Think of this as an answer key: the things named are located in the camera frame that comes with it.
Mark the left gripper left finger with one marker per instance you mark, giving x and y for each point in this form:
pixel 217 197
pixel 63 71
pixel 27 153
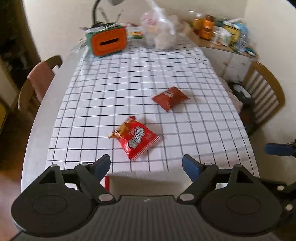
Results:
pixel 90 176

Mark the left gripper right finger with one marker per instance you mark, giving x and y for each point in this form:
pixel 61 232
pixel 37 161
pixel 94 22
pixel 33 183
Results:
pixel 201 175

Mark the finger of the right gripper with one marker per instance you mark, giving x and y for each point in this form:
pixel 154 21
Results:
pixel 286 150

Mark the red white box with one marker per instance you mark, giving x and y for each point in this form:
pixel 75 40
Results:
pixel 147 183

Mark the wooden slat chair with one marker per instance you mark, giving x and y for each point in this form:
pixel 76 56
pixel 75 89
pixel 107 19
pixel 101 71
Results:
pixel 266 92

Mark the bright red snack bag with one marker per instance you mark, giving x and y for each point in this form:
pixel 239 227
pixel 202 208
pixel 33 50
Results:
pixel 135 138

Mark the beige cloth on chair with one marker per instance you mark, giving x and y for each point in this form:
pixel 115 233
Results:
pixel 237 103

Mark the dark red snack bag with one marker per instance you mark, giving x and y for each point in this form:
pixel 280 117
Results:
pixel 169 98

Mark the black white checkered tablecloth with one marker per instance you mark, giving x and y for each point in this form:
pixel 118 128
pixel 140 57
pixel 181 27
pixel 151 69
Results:
pixel 104 92

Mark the pink cushioned chair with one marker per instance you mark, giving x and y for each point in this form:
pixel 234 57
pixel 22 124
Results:
pixel 36 86

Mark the white wooden cabinet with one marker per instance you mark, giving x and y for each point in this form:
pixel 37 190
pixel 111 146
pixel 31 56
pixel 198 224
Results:
pixel 227 64

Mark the water bottle with blue label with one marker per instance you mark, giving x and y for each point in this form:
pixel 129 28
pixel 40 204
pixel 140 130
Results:
pixel 243 38

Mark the clear glass mug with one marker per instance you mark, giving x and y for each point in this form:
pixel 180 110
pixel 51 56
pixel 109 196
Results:
pixel 218 36

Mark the yellow green package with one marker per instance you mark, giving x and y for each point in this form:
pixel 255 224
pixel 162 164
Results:
pixel 233 30

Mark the orange green tissue box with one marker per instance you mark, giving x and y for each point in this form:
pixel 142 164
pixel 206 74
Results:
pixel 106 39

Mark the clear plastic bag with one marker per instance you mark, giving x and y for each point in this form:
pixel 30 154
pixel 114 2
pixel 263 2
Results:
pixel 161 31

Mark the amber honey jar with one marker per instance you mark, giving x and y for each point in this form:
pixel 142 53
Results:
pixel 197 23

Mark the silver desk lamp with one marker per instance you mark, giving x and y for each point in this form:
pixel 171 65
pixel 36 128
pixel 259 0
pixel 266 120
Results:
pixel 96 7

